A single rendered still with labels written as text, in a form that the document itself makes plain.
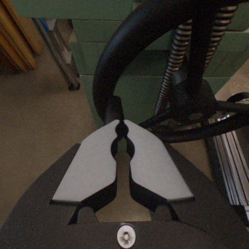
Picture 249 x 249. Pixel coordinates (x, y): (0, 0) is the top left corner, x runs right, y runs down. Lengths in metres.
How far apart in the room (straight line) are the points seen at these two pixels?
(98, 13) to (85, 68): 0.13
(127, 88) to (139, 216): 0.78
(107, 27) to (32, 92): 1.30
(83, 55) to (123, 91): 0.15
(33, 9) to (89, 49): 0.11
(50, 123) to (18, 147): 0.28
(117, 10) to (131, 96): 0.23
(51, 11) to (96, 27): 0.08
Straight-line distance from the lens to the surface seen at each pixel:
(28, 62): 1.78
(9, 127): 1.41
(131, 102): 0.47
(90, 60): 0.37
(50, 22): 1.26
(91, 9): 0.32
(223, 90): 0.61
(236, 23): 0.27
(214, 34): 0.24
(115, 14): 0.32
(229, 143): 1.04
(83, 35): 0.34
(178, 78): 0.23
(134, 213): 0.97
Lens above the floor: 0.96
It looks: 60 degrees down
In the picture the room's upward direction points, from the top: 4 degrees clockwise
